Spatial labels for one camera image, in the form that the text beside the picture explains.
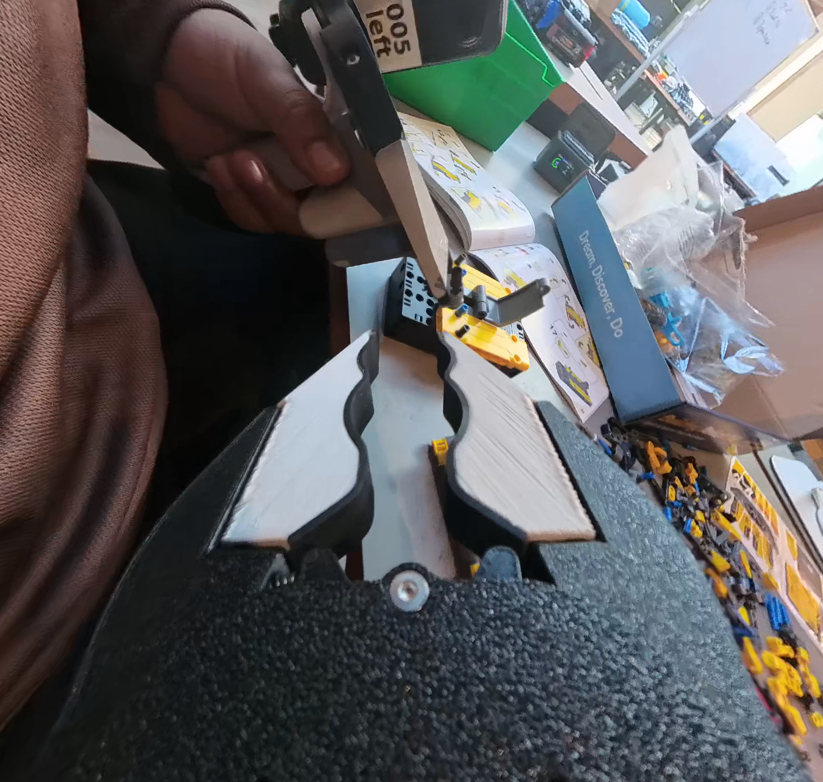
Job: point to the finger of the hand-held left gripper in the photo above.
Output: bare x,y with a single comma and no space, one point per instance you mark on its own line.
415,216

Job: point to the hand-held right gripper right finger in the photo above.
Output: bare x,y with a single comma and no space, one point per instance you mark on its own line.
521,467

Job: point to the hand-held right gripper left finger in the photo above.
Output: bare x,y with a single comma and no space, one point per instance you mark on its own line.
308,467

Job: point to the grey connector with black pins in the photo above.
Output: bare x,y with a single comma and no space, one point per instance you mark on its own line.
455,284

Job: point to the black yellow toy base assembly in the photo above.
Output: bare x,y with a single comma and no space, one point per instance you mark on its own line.
488,338

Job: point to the person's left forearm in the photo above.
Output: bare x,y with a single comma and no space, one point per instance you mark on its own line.
141,17

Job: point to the grey desk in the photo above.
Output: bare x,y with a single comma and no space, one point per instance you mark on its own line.
398,422

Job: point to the person's left hand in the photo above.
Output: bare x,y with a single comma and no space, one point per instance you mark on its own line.
244,100

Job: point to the open instruction booklet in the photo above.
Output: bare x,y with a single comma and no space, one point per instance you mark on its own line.
488,203

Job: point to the yellow grey toy hood assembly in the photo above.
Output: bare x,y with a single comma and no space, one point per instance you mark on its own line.
439,451

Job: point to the green plastic bin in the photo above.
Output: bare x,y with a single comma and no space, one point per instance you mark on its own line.
488,88

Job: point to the black device with green display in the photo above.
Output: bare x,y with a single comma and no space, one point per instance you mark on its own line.
572,152

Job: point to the blue cardboard box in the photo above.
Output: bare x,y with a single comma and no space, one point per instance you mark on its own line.
617,319

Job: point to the blue rolled mat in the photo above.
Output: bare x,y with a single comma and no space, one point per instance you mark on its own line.
630,7

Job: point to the pile of small loose bricks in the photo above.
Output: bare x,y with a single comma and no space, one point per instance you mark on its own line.
707,525

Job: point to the clear bag with blue parts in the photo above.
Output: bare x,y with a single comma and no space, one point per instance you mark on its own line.
694,306

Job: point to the white plastic bag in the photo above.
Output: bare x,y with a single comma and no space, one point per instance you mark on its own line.
656,178

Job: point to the person's brown shirt torso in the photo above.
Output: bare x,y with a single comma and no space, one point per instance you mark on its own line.
64,345

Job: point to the white rounded tray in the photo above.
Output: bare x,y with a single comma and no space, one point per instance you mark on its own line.
800,486

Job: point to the background monitor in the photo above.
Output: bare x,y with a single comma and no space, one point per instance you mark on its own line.
752,149

